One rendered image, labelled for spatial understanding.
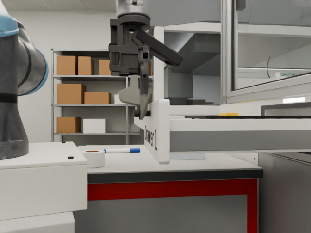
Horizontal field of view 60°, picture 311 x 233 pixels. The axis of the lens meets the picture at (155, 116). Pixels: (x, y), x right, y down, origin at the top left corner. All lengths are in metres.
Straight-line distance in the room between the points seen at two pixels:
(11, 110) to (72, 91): 4.16
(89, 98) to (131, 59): 4.05
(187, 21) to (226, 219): 1.04
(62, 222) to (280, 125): 0.40
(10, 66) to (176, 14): 1.13
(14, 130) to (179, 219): 0.48
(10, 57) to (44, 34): 4.94
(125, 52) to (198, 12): 1.01
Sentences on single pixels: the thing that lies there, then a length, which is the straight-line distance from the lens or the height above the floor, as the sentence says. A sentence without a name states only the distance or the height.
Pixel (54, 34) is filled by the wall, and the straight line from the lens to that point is 5.37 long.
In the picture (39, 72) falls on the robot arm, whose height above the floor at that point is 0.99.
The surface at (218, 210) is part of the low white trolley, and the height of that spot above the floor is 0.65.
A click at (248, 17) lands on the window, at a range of 1.00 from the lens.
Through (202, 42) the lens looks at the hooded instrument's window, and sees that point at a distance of 1.52.
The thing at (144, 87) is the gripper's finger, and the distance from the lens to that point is 0.55.
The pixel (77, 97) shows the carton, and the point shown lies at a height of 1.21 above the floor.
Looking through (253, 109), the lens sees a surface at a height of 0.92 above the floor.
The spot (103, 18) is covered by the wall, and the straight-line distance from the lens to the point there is 5.26.
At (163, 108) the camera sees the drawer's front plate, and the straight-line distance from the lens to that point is 0.45.
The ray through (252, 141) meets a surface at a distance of 0.52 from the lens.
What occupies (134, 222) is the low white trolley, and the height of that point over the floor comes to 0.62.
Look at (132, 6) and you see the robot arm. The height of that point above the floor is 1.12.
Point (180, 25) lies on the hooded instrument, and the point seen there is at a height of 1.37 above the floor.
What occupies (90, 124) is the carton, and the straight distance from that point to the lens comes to 4.52.
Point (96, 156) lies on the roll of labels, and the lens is 0.75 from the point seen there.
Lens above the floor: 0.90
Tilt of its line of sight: level
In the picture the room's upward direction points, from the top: straight up
